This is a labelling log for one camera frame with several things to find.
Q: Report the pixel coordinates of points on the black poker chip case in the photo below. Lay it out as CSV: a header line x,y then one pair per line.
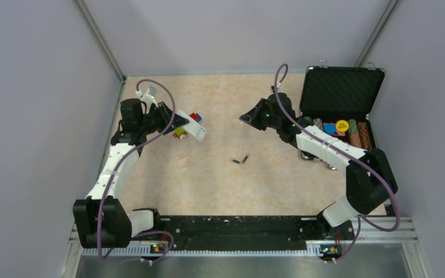
x,y
342,93

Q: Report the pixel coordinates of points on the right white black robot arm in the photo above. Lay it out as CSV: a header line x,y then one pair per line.
x,y
369,180

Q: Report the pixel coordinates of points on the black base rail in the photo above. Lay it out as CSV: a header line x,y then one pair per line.
x,y
249,233

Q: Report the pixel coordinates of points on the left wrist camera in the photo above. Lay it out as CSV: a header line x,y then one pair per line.
x,y
148,96

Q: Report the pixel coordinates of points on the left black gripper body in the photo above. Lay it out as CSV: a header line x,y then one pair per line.
x,y
155,120

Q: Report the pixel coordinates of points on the colourful toy brick car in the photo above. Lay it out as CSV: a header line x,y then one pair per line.
x,y
181,133

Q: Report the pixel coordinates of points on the yellow dealer button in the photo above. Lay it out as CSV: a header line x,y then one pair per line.
x,y
342,126

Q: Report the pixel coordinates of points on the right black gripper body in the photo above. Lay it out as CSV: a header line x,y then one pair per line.
x,y
272,122

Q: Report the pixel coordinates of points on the white remote control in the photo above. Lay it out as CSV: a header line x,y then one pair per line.
x,y
193,128

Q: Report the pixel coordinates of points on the blue round chip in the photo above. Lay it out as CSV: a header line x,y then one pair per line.
x,y
329,128

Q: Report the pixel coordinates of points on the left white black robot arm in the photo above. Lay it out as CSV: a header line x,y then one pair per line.
x,y
100,219

